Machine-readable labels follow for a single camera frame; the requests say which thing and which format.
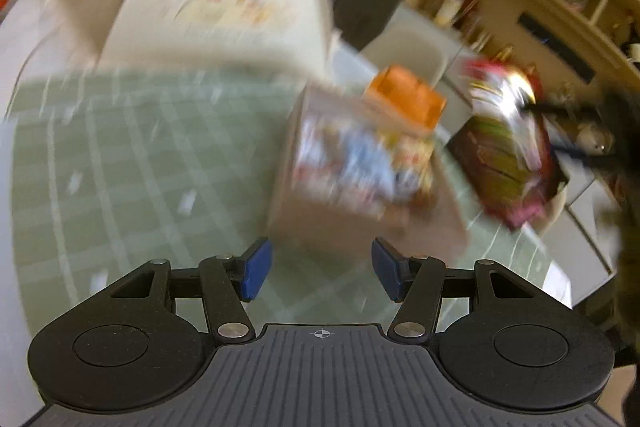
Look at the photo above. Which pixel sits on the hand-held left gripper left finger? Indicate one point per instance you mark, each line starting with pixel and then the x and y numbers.
pixel 257 271

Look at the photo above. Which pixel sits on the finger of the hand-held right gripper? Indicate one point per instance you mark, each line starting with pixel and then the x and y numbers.
pixel 582 155
pixel 565 108

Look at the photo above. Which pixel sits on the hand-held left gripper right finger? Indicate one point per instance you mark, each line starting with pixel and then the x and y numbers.
pixel 386 271

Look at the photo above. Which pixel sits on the pink cardboard box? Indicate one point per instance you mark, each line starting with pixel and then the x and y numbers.
pixel 440 227

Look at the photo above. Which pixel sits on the red green snack bag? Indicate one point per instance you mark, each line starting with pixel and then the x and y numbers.
pixel 500 142

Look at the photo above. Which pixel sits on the pile of assorted snack packets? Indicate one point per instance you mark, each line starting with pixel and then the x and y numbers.
pixel 355 162

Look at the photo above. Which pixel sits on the black bar-shaped device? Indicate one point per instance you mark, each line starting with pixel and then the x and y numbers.
pixel 555 47

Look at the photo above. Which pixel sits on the black gift box gold print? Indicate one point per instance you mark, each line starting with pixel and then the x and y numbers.
pixel 461 146

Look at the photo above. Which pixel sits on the orange paper pack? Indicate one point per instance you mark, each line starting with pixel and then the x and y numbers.
pixel 407 99

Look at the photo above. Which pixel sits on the green checked tablecloth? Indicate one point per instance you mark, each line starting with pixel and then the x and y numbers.
pixel 125 167

